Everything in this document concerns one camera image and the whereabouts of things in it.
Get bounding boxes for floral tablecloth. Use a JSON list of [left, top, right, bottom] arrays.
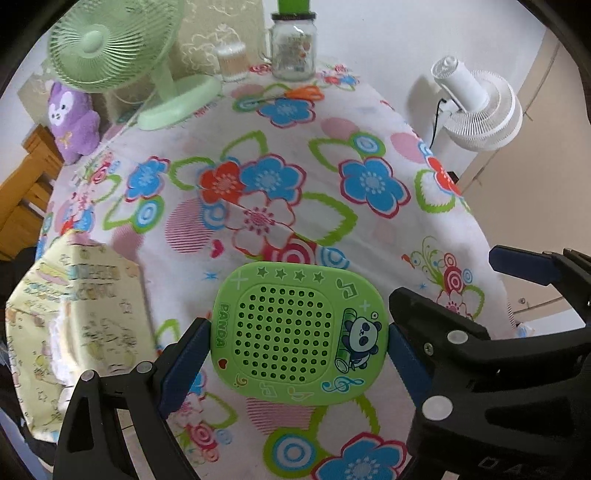
[[39, 65, 514, 479]]

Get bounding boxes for cotton swab container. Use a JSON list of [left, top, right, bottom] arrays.
[[215, 42, 249, 82]]

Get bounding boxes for orange handled scissors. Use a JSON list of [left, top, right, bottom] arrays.
[[250, 85, 326, 105]]

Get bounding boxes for green desk fan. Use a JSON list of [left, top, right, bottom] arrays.
[[48, 1, 222, 131]]

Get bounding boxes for glass mason jar mug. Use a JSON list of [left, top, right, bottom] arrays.
[[259, 12, 318, 82]]

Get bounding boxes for yellow cartoon storage box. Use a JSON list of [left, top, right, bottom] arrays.
[[6, 231, 156, 442]]

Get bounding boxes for white standing fan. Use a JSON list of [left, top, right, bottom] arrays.
[[431, 55, 523, 152]]

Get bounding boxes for green panda speaker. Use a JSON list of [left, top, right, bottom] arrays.
[[211, 262, 389, 406]]

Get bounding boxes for beige cartoon wall mat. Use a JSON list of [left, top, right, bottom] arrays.
[[16, 1, 264, 123]]

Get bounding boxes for wooden chair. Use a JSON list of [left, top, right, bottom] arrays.
[[0, 125, 64, 261]]

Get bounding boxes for white tissue pack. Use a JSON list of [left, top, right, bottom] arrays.
[[49, 317, 80, 386]]

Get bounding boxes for purple plush toy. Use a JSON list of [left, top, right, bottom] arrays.
[[47, 81, 100, 165]]

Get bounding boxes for white fan power cord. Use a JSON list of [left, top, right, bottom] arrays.
[[68, 87, 158, 181]]

